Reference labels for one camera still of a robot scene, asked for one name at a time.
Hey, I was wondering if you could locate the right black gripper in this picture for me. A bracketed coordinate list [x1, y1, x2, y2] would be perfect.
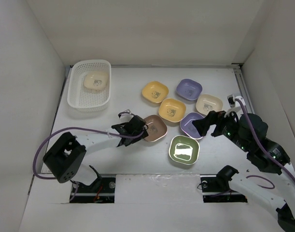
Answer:
[192, 106, 250, 151]

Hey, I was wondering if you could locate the purple plate front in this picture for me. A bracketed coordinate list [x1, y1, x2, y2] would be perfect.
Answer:
[180, 112, 204, 140]

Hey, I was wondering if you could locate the purple plate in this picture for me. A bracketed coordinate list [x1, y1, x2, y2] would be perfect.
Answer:
[176, 79, 203, 101]
[180, 112, 204, 140]

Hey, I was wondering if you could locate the brown plate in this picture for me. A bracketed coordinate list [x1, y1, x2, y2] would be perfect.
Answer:
[144, 115, 168, 142]

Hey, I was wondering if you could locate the cream plate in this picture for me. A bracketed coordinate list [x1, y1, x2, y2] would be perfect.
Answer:
[84, 71, 109, 91]
[196, 94, 223, 115]

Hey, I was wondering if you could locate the green plate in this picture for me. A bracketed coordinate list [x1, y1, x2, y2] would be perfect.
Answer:
[169, 135, 200, 165]

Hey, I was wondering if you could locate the yellow plate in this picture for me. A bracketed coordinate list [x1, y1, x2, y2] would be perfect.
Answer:
[158, 98, 186, 123]
[141, 81, 169, 103]

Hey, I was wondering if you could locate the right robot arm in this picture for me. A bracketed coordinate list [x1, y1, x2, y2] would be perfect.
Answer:
[192, 111, 295, 232]

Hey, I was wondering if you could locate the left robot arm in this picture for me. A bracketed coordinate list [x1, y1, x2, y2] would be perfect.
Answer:
[42, 115, 148, 192]

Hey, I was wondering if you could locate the white perforated plastic bin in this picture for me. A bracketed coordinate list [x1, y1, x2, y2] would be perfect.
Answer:
[67, 59, 112, 112]

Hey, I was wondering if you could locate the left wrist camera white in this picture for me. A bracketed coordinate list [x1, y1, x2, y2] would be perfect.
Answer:
[118, 109, 134, 118]

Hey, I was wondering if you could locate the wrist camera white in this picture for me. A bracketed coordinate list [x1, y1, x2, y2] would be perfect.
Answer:
[118, 109, 134, 118]
[225, 94, 246, 117]

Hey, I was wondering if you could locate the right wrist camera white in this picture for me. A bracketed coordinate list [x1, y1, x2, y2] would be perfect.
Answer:
[225, 94, 246, 117]

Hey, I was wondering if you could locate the aluminium rail right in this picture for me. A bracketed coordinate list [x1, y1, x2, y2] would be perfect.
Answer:
[232, 63, 254, 113]

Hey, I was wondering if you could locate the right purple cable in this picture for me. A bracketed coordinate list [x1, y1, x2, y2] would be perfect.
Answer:
[235, 98, 295, 190]

